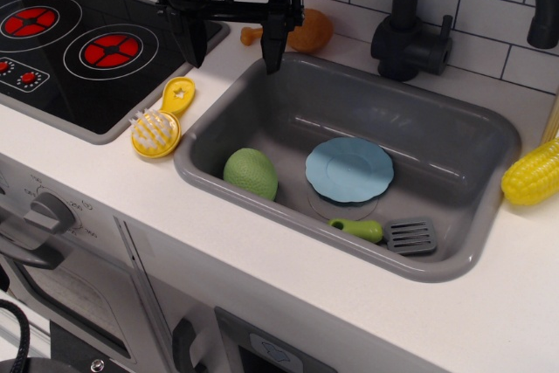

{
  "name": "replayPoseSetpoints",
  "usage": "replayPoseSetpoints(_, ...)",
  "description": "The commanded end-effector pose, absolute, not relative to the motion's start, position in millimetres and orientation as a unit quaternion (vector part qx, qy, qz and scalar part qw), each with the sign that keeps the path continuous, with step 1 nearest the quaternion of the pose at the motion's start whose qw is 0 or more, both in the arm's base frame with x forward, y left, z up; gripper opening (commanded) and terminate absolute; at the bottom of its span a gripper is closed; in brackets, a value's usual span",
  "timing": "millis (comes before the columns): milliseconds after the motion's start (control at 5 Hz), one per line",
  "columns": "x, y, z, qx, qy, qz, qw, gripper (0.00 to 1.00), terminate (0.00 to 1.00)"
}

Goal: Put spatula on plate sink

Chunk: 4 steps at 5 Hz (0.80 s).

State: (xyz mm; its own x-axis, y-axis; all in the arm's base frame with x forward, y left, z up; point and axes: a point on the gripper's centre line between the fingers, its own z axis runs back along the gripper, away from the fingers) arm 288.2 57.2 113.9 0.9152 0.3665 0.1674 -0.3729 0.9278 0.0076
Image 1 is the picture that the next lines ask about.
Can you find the black toy faucet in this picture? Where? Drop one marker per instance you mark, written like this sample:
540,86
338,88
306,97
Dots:
404,49

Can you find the green toy avocado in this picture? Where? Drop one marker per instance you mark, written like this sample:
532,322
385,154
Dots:
251,170

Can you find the grey plastic sink basin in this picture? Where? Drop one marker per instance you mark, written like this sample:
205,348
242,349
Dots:
404,178

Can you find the light blue toy plate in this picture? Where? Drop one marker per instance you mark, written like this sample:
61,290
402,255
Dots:
349,170

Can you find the toy oven door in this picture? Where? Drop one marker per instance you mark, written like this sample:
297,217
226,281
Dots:
101,306

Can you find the yellow dish brush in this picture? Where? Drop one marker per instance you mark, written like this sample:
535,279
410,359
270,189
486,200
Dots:
156,133

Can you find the grey oven door handle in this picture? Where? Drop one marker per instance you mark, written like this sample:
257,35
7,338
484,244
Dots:
29,246

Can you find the orange toy chicken drumstick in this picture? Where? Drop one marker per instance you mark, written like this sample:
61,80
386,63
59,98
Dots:
315,33

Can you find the black toy stovetop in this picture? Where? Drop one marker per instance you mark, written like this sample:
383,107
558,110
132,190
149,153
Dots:
85,67

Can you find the black cabinet door handle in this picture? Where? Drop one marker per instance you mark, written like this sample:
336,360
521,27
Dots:
183,336

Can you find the green handled grey spatula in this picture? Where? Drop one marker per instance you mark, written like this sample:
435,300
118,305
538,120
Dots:
409,236

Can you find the yellow toy corn cob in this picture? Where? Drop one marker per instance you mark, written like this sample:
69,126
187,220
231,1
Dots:
533,178

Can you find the grey oven knob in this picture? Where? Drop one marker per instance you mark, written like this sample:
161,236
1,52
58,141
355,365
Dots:
49,214

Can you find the grey dishwasher door panel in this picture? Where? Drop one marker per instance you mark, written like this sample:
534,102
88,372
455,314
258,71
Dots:
251,349

